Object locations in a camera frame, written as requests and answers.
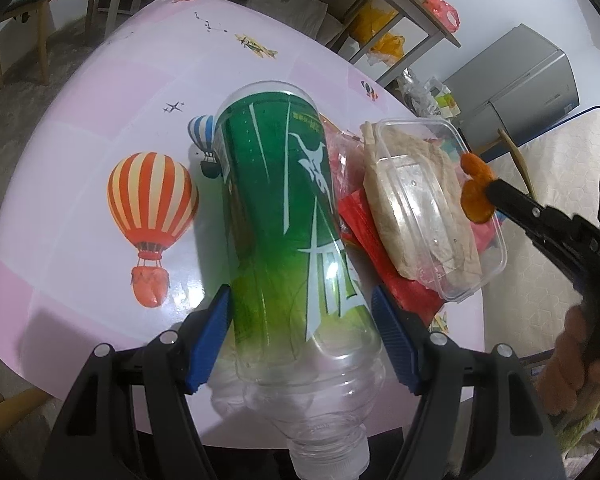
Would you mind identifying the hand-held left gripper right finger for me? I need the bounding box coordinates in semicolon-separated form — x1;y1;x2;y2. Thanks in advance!
370;285;567;480

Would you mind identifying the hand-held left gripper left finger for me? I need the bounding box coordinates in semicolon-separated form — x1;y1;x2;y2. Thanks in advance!
39;284;233;480

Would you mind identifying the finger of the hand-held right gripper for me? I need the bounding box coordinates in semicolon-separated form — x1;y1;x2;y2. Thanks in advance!
485;177;580;247

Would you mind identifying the orange peel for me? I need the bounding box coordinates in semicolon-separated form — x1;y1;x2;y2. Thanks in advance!
460;152;497;225

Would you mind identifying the clear plastic food container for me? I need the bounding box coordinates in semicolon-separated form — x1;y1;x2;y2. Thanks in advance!
372;119;508;303

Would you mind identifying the clear bottle with green label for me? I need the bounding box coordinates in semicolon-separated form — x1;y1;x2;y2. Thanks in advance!
210;81;387;480

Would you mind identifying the person's right hand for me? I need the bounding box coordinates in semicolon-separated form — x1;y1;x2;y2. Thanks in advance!
537;305;600;416

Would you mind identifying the red snack bag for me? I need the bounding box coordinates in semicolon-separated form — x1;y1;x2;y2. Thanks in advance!
325;130;501;328

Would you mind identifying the beige quilted mattress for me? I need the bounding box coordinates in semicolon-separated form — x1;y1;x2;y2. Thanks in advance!
485;105;600;361

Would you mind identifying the grey refrigerator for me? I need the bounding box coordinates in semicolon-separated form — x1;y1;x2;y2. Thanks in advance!
442;22;581;151

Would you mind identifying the pile of clear plastic bags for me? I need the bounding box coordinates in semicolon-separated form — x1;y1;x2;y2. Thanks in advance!
395;67;461;121

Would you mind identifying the green fluffy rug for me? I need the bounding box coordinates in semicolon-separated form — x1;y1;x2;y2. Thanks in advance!
555;400;600;456

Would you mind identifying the red plastic bag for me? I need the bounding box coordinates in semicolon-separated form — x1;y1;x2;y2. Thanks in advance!
415;0;461;28

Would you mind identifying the yellow plastic bag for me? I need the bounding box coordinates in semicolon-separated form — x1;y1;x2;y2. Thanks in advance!
350;2;406;58

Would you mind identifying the white woven sack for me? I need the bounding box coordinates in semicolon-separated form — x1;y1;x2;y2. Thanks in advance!
252;0;346;46

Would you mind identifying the light wooden chair frame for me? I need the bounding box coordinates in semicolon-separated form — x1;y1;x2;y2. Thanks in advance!
0;387;48;433

